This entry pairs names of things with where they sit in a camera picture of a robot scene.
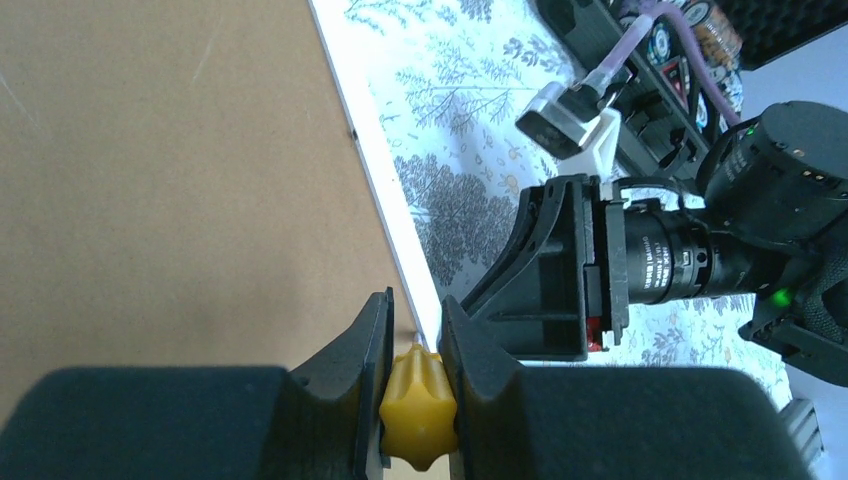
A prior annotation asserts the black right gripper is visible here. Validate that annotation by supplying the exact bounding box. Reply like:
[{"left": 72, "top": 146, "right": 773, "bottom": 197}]
[{"left": 461, "top": 175, "right": 789, "bottom": 362}]

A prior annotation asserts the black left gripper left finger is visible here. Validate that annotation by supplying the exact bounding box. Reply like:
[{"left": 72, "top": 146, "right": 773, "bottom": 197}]
[{"left": 1, "top": 290, "right": 394, "bottom": 479}]

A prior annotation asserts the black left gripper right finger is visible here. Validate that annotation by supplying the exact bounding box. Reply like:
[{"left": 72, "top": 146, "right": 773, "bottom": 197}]
[{"left": 440, "top": 297, "right": 810, "bottom": 479}]

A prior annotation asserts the yellow handled screwdriver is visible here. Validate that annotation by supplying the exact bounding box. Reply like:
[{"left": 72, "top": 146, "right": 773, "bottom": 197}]
[{"left": 378, "top": 343, "right": 458, "bottom": 472}]

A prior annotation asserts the white picture frame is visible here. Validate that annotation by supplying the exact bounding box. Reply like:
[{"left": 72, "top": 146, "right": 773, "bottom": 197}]
[{"left": 1, "top": 1, "right": 440, "bottom": 433}]

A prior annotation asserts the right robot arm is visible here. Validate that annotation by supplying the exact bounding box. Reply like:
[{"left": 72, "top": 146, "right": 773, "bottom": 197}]
[{"left": 461, "top": 101, "right": 847, "bottom": 386}]

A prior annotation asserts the black poker chip case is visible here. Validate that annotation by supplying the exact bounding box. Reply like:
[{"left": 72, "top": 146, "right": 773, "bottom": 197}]
[{"left": 534, "top": 1, "right": 847, "bottom": 189}]

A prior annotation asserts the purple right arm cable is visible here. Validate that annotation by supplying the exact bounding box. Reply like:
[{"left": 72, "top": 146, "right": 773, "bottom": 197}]
[{"left": 582, "top": 0, "right": 743, "bottom": 128}]

